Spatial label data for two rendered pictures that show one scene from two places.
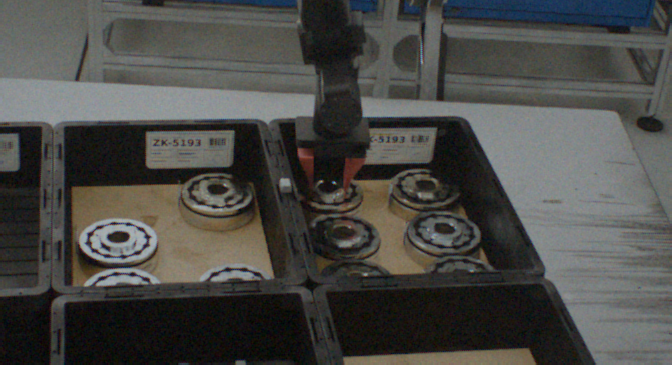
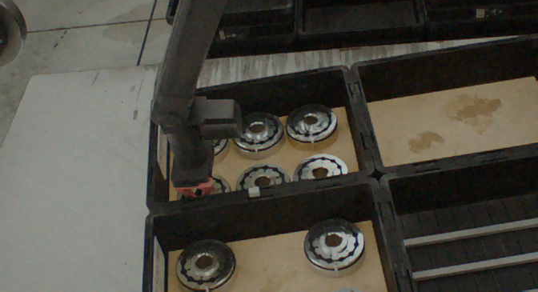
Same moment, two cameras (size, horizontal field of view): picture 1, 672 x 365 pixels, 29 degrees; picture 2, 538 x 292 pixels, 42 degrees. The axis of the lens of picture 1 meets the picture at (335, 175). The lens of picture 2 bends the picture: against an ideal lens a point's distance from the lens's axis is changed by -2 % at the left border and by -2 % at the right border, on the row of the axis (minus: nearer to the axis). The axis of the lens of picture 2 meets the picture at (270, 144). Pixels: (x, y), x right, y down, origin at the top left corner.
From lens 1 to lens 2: 1.42 m
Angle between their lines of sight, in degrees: 57
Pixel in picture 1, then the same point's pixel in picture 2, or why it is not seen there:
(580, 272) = not seen: hidden behind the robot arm
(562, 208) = (144, 110)
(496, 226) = (269, 96)
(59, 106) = not seen: outside the picture
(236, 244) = (255, 257)
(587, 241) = not seen: hidden behind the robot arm
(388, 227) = (232, 168)
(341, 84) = (231, 105)
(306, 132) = (196, 172)
